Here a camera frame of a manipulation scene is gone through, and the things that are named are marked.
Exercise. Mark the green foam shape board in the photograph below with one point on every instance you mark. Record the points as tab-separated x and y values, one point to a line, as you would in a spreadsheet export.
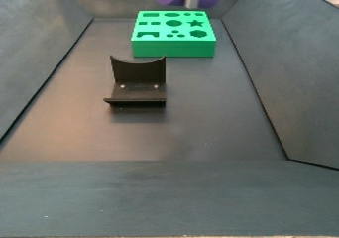
172	34

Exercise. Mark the black curved cradle stand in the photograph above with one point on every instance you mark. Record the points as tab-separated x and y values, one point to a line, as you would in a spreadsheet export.
139	82

